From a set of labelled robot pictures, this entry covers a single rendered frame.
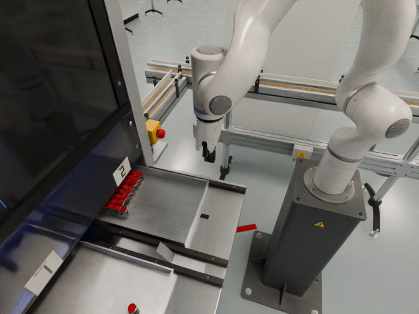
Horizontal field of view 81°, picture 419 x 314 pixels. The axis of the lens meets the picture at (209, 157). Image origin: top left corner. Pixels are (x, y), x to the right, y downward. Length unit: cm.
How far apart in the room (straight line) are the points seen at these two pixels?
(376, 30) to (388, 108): 20
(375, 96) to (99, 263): 92
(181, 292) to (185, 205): 29
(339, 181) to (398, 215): 144
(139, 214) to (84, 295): 27
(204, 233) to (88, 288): 36
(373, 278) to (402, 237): 43
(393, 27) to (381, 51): 5
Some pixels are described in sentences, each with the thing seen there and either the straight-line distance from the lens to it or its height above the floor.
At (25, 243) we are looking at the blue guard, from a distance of 66.
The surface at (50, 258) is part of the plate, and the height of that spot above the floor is 104.
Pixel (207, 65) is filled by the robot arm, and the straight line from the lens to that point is 55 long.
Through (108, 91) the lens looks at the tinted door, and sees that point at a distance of 76.
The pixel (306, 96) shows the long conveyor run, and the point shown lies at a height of 91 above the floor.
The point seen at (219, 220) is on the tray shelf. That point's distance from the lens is 87.
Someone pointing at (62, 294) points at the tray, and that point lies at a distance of 87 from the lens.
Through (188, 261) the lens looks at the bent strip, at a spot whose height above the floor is 88.
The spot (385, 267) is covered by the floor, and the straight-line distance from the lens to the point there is 208.
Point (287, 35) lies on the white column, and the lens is 204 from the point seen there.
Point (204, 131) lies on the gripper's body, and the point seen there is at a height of 123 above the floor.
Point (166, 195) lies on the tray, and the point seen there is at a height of 88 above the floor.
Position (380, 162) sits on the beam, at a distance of 190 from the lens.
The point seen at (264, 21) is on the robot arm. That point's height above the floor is 148.
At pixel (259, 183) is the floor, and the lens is 216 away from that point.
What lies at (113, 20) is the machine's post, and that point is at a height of 143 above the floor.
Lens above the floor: 162
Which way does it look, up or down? 44 degrees down
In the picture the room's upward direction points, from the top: straight up
